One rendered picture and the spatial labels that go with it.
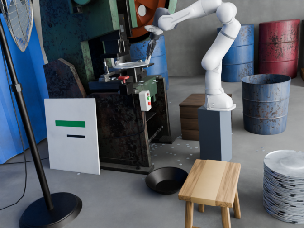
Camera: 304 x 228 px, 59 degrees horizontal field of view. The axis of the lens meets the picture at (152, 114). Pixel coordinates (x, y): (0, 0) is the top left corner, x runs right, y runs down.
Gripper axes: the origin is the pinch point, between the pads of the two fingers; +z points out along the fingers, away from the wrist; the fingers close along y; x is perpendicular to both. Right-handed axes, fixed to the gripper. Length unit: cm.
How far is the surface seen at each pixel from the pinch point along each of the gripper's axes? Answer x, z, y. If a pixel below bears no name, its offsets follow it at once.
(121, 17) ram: 30.8, -21.7, 2.5
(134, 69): 6.8, 10.5, -4.6
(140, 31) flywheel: 25.0, -10.4, 33.5
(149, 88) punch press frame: -6.8, 23.4, 4.6
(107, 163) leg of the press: -1, 87, -27
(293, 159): -111, 8, -45
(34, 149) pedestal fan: 23, 50, -87
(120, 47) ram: 22.0, -1.9, -5.7
